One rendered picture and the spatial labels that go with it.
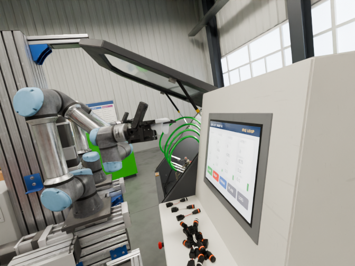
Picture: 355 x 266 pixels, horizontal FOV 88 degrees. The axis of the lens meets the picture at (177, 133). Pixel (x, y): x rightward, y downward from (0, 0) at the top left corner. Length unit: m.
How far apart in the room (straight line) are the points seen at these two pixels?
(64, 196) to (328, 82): 0.95
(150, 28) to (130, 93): 2.76
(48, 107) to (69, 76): 7.15
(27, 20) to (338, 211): 8.87
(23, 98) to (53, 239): 0.68
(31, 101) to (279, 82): 0.86
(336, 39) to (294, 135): 4.71
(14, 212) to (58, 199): 0.47
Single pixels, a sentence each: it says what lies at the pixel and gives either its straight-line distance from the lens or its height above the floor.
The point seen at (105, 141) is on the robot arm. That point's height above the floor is 1.41.
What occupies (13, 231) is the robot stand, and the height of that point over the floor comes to 1.01.
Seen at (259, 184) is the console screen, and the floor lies 1.26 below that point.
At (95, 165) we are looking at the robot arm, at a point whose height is 1.18.
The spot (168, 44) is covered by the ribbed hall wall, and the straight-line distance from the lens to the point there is 8.68.
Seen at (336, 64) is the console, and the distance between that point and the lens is 0.49.
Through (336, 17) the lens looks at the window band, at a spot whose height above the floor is 2.67.
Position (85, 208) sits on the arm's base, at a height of 1.08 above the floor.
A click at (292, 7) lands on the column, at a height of 3.16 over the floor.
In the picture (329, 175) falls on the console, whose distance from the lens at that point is 0.51.
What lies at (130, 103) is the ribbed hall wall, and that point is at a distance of 7.82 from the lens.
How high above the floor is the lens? 1.50
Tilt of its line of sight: 8 degrees down
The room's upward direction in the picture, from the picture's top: 10 degrees counter-clockwise
